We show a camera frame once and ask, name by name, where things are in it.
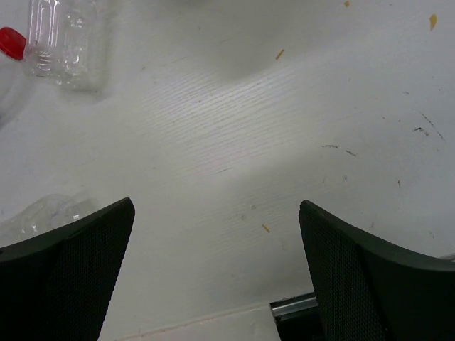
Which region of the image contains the clear crushed capless bottle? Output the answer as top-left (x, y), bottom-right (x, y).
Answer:
top-left (1, 194), bottom-right (99, 247)

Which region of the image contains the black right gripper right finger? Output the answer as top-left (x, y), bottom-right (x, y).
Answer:
top-left (299, 200), bottom-right (454, 340)

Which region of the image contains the aluminium table edge rail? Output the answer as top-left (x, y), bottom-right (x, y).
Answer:
top-left (270, 292), bottom-right (318, 320)

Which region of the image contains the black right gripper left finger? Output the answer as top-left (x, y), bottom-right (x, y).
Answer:
top-left (1, 197), bottom-right (135, 340)

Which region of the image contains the clear bottle red cap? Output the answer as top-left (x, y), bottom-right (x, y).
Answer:
top-left (1, 1), bottom-right (110, 92)

